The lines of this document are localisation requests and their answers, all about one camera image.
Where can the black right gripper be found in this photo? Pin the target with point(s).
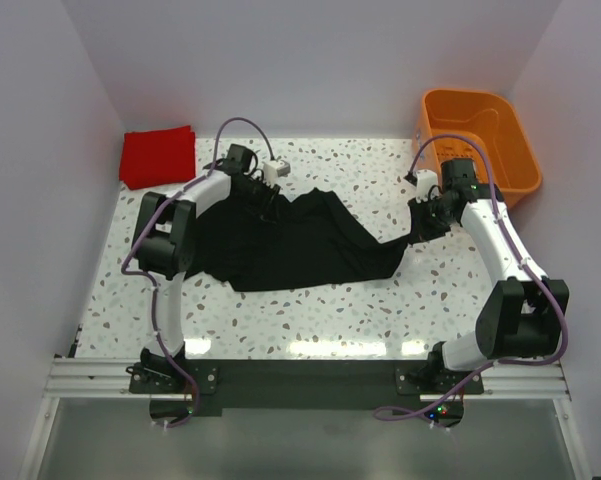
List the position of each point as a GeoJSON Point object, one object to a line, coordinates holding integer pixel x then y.
{"type": "Point", "coordinates": [427, 218]}

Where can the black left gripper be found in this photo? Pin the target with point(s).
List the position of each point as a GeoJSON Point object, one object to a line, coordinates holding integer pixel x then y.
{"type": "Point", "coordinates": [260, 195]}

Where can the black t-shirt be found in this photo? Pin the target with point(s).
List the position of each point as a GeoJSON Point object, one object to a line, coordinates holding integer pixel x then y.
{"type": "Point", "coordinates": [314, 241]}

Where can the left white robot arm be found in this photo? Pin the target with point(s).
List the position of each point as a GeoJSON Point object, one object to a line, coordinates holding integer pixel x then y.
{"type": "Point", "coordinates": [163, 250]}

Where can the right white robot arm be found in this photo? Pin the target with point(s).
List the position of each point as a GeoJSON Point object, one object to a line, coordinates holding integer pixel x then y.
{"type": "Point", "coordinates": [479, 208]}

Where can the folded red t-shirt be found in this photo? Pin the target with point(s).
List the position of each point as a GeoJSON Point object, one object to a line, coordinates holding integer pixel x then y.
{"type": "Point", "coordinates": [159, 157]}

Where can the orange plastic basket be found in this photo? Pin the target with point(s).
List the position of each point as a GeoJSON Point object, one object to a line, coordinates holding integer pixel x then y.
{"type": "Point", "coordinates": [489, 121]}

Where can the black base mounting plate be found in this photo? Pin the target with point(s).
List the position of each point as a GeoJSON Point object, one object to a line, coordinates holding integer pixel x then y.
{"type": "Point", "coordinates": [173, 411]}

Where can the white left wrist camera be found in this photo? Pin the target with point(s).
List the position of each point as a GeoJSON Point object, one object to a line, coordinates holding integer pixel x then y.
{"type": "Point", "coordinates": [273, 169]}

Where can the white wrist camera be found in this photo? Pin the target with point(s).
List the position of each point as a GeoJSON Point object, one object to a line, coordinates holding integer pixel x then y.
{"type": "Point", "coordinates": [423, 180]}
{"type": "Point", "coordinates": [273, 169]}

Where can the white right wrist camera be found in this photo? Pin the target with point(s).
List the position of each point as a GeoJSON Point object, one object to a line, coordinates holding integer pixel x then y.
{"type": "Point", "coordinates": [423, 180]}

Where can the aluminium front rail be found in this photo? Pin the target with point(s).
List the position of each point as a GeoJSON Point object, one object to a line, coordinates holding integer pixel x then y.
{"type": "Point", "coordinates": [111, 378]}

